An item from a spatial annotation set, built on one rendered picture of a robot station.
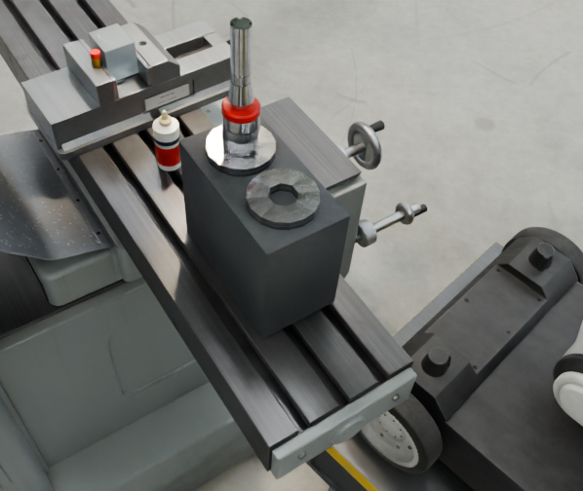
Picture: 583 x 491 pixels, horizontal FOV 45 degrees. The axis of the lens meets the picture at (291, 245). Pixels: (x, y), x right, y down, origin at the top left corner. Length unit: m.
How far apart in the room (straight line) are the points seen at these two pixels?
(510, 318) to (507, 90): 1.63
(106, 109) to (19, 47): 0.31
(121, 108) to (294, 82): 1.64
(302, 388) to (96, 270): 0.46
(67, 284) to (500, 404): 0.79
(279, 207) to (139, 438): 0.95
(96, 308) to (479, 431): 0.71
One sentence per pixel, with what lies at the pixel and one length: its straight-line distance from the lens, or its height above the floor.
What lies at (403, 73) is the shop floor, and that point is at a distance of 2.90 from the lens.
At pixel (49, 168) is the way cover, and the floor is 0.83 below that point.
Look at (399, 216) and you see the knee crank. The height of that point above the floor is 0.49.
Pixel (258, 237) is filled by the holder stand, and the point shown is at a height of 1.09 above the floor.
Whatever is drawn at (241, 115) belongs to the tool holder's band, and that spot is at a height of 1.17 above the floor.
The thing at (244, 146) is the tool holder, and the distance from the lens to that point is 0.88.
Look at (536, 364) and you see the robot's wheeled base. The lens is 1.43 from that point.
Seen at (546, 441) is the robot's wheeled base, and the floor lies 0.57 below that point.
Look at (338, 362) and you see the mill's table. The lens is 0.95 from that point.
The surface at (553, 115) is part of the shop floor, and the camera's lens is 2.89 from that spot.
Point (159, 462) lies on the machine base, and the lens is 1.65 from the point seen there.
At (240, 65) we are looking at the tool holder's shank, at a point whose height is 1.23.
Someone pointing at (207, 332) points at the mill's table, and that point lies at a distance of 0.97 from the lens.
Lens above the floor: 1.72
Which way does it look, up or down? 51 degrees down
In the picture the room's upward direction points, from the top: 5 degrees clockwise
